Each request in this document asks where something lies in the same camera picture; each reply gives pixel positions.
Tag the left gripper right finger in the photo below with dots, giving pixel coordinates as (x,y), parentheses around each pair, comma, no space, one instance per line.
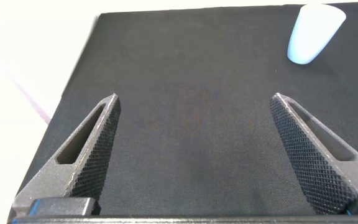
(309,155)

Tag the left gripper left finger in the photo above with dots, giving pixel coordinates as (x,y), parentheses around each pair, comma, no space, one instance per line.
(73,174)

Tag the black table cloth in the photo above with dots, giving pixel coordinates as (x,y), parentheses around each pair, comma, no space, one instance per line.
(197,124)

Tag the light blue plastic cup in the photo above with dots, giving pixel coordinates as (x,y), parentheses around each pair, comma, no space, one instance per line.
(312,34)

